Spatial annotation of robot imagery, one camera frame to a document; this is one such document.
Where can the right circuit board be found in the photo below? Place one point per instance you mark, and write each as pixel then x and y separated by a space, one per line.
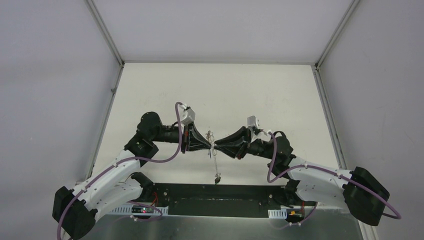
pixel 295 216

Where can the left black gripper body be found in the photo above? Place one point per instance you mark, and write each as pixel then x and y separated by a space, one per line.
pixel 188 139

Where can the metal crescent keyring plate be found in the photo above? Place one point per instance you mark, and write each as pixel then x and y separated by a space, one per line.
pixel 212 152

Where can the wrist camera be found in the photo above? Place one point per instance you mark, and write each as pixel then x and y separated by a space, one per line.
pixel 253 124
pixel 187 116

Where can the left white cable duct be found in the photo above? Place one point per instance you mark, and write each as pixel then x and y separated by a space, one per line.
pixel 125 209

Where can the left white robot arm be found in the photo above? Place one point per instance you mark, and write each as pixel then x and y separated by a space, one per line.
pixel 78 209

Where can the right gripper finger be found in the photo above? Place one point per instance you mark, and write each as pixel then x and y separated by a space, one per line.
pixel 238 138
pixel 233 151

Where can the circuit board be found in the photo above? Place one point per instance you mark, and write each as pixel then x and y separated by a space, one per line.
pixel 295 216
pixel 138 209

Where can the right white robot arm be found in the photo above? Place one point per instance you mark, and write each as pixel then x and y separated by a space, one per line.
pixel 357 191

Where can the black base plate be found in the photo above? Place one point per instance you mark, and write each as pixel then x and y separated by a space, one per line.
pixel 209 200

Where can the right white cable duct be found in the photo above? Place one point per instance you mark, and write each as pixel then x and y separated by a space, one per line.
pixel 277 213

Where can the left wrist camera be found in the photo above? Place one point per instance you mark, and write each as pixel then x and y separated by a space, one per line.
pixel 187 116

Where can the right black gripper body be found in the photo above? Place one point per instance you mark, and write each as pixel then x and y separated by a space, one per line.
pixel 258 147

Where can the black key tag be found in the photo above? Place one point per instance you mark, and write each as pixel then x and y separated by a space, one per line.
pixel 217 180

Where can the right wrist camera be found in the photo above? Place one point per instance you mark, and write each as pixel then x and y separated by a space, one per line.
pixel 253 124

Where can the left circuit board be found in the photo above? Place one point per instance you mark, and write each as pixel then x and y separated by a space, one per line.
pixel 138 209

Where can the white cable duct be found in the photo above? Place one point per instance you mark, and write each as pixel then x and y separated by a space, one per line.
pixel 277 213
pixel 125 209

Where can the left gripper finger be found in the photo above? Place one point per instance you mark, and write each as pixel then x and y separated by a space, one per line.
pixel 196 139
pixel 198 146

